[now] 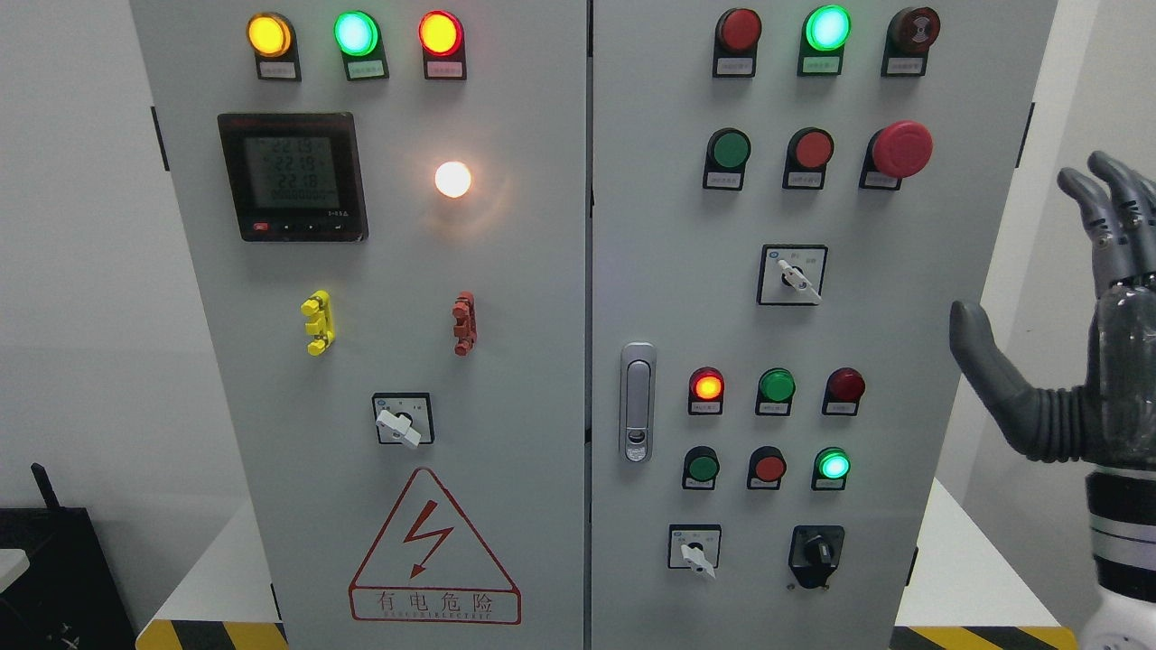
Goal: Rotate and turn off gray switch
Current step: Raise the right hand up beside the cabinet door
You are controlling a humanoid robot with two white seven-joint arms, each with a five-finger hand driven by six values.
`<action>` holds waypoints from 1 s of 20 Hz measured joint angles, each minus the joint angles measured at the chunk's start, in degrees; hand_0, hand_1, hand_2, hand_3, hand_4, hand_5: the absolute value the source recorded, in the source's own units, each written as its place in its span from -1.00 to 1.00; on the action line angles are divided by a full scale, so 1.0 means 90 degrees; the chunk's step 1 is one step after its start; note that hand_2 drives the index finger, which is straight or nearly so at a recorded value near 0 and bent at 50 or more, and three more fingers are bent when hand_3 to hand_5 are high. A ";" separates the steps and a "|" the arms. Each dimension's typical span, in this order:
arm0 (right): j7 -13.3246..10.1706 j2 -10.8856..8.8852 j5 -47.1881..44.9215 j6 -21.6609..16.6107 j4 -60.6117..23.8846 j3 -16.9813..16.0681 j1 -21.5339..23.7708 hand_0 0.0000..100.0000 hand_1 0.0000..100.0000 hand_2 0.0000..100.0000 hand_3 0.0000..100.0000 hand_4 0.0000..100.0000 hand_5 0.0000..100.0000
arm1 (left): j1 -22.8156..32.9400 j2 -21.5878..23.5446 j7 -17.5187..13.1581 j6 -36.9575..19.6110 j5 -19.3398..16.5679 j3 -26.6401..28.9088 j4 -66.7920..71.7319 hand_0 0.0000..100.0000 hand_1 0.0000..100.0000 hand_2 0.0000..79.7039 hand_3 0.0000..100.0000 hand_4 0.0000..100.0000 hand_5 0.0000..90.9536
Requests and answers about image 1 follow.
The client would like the gray rotary switch left door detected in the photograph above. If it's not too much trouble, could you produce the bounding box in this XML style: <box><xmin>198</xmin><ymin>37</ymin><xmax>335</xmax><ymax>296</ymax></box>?
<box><xmin>372</xmin><ymin>392</ymin><xmax>436</xmax><ymax>450</ymax></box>

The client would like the black digital power meter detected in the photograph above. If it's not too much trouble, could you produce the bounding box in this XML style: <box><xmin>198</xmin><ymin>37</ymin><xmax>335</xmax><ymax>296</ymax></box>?
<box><xmin>216</xmin><ymin>112</ymin><xmax>368</xmax><ymax>242</ymax></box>

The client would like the red indicator light top right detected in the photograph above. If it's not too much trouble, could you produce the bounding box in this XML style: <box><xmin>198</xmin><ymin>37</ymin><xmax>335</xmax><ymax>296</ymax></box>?
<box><xmin>712</xmin><ymin>7</ymin><xmax>762</xmax><ymax>79</ymax></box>

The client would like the white glowing lamp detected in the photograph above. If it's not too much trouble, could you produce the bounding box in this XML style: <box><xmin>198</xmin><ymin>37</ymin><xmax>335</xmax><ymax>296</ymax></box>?
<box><xmin>434</xmin><ymin>160</ymin><xmax>473</xmax><ymax>200</ymax></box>

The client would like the black box with antenna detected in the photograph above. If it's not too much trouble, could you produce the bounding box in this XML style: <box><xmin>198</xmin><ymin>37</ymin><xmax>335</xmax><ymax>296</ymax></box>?
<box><xmin>1</xmin><ymin>461</ymin><xmax>135</xmax><ymax>649</ymax></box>

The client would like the green indicator light middle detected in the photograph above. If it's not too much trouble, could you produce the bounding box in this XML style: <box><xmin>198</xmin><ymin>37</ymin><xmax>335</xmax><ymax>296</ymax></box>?
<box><xmin>755</xmin><ymin>367</ymin><xmax>796</xmax><ymax>416</ymax></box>

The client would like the black rotary switch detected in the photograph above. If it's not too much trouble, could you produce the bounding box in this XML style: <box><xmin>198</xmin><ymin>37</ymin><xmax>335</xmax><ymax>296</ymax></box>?
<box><xmin>788</xmin><ymin>525</ymin><xmax>845</xmax><ymax>590</ymax></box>

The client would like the green indicator light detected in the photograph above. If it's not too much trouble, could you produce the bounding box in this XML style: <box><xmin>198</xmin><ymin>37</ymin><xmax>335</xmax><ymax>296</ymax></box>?
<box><xmin>755</xmin><ymin>367</ymin><xmax>796</xmax><ymax>416</ymax></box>
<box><xmin>796</xmin><ymin>3</ymin><xmax>852</xmax><ymax>77</ymax></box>
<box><xmin>333</xmin><ymin>12</ymin><xmax>390</xmax><ymax>81</ymax></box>

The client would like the red terminal connector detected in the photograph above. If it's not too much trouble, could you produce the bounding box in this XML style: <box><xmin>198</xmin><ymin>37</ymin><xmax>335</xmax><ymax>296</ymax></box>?
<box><xmin>452</xmin><ymin>291</ymin><xmax>477</xmax><ymax>359</ymax></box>

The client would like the gray robotic hand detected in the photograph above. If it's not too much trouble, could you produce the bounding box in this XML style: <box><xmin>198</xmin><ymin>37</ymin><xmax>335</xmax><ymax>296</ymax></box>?
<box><xmin>949</xmin><ymin>152</ymin><xmax>1155</xmax><ymax>470</ymax></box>

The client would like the yellow terminal connector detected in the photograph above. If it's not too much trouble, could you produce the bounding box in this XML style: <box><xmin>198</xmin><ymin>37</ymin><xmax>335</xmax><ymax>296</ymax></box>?
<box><xmin>301</xmin><ymin>291</ymin><xmax>336</xmax><ymax>357</ymax></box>

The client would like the green push button upper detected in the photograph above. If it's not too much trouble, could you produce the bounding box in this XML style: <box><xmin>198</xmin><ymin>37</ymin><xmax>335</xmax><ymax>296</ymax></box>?
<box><xmin>702</xmin><ymin>127</ymin><xmax>751</xmax><ymax>190</ymax></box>

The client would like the lit green push button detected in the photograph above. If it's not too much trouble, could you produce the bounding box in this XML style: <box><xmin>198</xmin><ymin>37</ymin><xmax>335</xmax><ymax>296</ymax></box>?
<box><xmin>812</xmin><ymin>446</ymin><xmax>852</xmax><ymax>492</ymax></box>

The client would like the gray electrical cabinet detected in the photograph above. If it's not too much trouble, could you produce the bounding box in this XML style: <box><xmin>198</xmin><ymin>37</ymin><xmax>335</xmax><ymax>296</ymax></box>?
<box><xmin>129</xmin><ymin>1</ymin><xmax>1057</xmax><ymax>649</ymax></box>

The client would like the red push button lower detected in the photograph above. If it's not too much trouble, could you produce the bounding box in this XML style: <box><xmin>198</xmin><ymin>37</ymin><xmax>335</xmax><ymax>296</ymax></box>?
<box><xmin>746</xmin><ymin>446</ymin><xmax>788</xmax><ymax>490</ymax></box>

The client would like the green push button lower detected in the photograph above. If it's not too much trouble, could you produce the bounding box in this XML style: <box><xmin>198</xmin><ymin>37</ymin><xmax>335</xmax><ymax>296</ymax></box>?
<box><xmin>681</xmin><ymin>445</ymin><xmax>720</xmax><ymax>490</ymax></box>

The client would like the dark red buzzer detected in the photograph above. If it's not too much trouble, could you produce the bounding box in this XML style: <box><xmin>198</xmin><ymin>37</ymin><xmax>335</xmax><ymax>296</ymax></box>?
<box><xmin>881</xmin><ymin>5</ymin><xmax>941</xmax><ymax>77</ymax></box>

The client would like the silver door handle lock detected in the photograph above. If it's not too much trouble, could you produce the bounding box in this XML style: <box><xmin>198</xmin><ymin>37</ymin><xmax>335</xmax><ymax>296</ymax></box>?
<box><xmin>618</xmin><ymin>341</ymin><xmax>657</xmax><ymax>461</ymax></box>

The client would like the red push button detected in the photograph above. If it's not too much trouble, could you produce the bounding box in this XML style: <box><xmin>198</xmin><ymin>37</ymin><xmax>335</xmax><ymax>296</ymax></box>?
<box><xmin>783</xmin><ymin>127</ymin><xmax>833</xmax><ymax>190</ymax></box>
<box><xmin>746</xmin><ymin>446</ymin><xmax>788</xmax><ymax>490</ymax></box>

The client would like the yellow indicator light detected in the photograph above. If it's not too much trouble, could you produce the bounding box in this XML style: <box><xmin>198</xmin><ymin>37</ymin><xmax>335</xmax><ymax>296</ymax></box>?
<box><xmin>247</xmin><ymin>12</ymin><xmax>301</xmax><ymax>82</ymax></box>

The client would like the red push button upper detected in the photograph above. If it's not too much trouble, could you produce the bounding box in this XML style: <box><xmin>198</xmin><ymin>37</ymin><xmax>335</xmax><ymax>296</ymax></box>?
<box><xmin>783</xmin><ymin>127</ymin><xmax>833</xmax><ymax>190</ymax></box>

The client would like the red danger warning sticker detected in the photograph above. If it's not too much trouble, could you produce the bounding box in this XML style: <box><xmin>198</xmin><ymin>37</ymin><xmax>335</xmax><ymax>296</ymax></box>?
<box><xmin>350</xmin><ymin>468</ymin><xmax>523</xmax><ymax>625</ymax></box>

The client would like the red orange indicator light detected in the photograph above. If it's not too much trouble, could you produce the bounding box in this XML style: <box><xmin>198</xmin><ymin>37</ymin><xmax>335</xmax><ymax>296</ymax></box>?
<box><xmin>418</xmin><ymin>12</ymin><xmax>467</xmax><ymax>79</ymax></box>

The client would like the red emergency stop button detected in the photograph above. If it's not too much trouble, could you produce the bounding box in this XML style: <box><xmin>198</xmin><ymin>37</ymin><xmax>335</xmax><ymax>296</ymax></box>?
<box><xmin>859</xmin><ymin>120</ymin><xmax>934</xmax><ymax>190</ymax></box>

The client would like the lit red indicator light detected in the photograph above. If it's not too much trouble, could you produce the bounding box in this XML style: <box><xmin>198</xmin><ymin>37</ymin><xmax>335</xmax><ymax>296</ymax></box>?
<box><xmin>688</xmin><ymin>367</ymin><xmax>725</xmax><ymax>415</ymax></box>

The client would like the gray rotary switch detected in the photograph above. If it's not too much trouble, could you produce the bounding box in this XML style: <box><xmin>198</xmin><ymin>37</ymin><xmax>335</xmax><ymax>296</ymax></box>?
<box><xmin>667</xmin><ymin>524</ymin><xmax>723</xmax><ymax>579</ymax></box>
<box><xmin>757</xmin><ymin>244</ymin><xmax>827</xmax><ymax>305</ymax></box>

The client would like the green indicator light top left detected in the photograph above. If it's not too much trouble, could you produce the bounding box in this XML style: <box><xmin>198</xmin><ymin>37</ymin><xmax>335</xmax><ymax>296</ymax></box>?
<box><xmin>333</xmin><ymin>12</ymin><xmax>390</xmax><ymax>81</ymax></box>

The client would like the green indicator light top right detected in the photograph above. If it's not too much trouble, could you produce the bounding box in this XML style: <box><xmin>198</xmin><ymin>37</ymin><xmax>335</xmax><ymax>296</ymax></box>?
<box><xmin>796</xmin><ymin>3</ymin><xmax>852</xmax><ymax>77</ymax></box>

